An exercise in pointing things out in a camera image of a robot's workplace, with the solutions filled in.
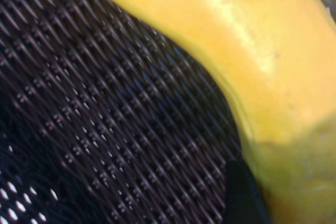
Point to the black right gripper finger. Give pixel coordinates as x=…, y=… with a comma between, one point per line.
x=241, y=197

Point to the yellow banana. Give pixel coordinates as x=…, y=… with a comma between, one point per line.
x=236, y=51

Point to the dark brown wicker basket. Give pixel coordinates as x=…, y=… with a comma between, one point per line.
x=105, y=90

